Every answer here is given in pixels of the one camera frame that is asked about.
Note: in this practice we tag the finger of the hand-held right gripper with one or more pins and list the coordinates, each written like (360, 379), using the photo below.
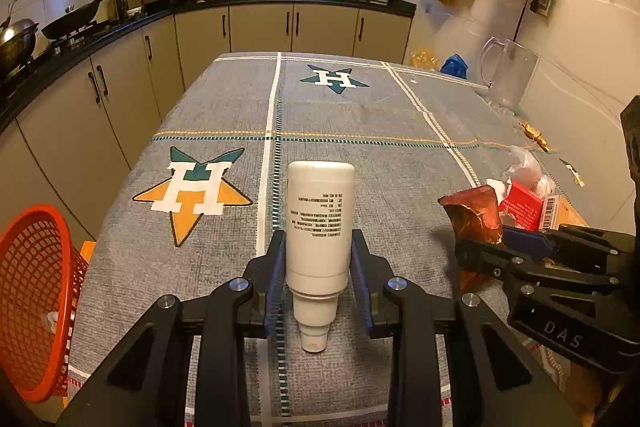
(482, 257)
(527, 242)

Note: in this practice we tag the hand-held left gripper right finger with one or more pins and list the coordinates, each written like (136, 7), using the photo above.
(361, 287)

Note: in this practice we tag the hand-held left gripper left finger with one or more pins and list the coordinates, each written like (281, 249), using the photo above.
(272, 292)

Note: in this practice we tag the red cardboard box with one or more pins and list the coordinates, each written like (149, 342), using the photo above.
(522, 207)

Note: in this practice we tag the red snack bag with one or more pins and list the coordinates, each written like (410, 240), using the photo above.
(472, 217)

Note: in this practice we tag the white spray bottle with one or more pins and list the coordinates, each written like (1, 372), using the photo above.
(320, 227)

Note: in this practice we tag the white plastic bag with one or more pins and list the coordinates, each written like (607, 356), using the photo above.
(525, 167)

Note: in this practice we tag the orange plastic basket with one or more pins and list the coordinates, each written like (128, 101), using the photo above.
(30, 257)

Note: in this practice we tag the person's right forearm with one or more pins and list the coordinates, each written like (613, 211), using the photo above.
(580, 387)

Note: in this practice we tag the gold candy wrapper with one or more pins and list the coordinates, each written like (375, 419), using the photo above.
(534, 136)

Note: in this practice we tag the grey star-print tablecloth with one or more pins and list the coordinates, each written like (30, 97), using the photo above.
(350, 132)

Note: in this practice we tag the clear plastic pitcher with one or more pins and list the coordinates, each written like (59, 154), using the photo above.
(510, 72)

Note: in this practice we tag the blue plastic bag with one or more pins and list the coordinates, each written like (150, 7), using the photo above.
(454, 66)

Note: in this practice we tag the yellow plastic bag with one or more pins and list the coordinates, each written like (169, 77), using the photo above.
(425, 58)

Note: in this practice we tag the black kitchen countertop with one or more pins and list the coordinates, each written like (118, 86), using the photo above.
(395, 8)

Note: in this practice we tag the beige base cabinets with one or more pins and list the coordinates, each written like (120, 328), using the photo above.
(260, 27)

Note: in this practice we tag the gas stove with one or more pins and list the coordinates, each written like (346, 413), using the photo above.
(70, 38)

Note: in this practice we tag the dark kettle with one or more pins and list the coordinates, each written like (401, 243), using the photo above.
(120, 4)

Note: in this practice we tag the black frying pan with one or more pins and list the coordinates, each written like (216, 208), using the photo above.
(72, 19)

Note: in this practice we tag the steel lidded wok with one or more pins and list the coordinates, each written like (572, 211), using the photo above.
(17, 42)

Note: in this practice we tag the wall power socket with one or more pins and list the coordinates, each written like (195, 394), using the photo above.
(542, 2)

